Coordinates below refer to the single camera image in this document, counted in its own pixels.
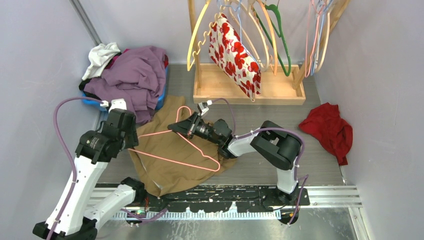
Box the blue plastic basket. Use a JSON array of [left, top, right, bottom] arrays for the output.
[[78, 65, 169, 112]]

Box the beige wooden hanger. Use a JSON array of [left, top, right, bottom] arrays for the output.
[[311, 0, 333, 75]]

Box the light wooden hanger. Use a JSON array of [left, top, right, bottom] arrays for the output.
[[229, 3, 271, 71]]

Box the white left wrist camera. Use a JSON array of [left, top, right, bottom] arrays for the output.
[[99, 98, 127, 113]]

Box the green hanger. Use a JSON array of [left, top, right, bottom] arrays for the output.
[[251, 0, 292, 77]]

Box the white garment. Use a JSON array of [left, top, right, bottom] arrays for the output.
[[81, 42, 121, 81]]

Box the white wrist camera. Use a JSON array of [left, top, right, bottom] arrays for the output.
[[197, 100, 213, 116], [99, 98, 127, 113]]

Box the purple garment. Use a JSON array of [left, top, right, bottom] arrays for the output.
[[80, 46, 168, 125]]

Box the red garment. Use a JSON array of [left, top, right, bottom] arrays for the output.
[[298, 102, 354, 166]]

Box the light blue wire hanger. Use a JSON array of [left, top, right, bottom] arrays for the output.
[[306, 0, 333, 76]]

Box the red poppy print skirt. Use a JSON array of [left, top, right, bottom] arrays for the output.
[[208, 13, 262, 102]]

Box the aluminium rail frame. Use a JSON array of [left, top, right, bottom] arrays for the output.
[[87, 176, 366, 239]]

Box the yellow hanger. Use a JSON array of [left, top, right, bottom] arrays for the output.
[[186, 0, 211, 72]]

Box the orange hanger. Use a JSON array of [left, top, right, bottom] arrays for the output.
[[257, 0, 281, 76]]

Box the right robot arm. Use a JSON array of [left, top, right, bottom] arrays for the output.
[[167, 112, 305, 206]]

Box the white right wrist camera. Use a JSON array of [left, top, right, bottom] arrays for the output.
[[197, 100, 213, 116]]

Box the pink wire hanger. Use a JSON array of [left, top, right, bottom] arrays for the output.
[[128, 105, 222, 173]]

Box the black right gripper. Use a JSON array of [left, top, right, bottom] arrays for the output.
[[167, 112, 221, 146]]

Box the wavy wooden hanger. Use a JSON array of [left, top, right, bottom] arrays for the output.
[[187, 8, 220, 65]]

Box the wooden hanger rack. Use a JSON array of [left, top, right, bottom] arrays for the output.
[[193, 0, 349, 105]]

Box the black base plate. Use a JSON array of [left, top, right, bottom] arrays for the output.
[[128, 185, 310, 213]]

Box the tan garment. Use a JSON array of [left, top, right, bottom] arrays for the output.
[[129, 95, 237, 197]]

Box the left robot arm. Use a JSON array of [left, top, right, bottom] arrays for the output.
[[32, 108, 147, 240]]

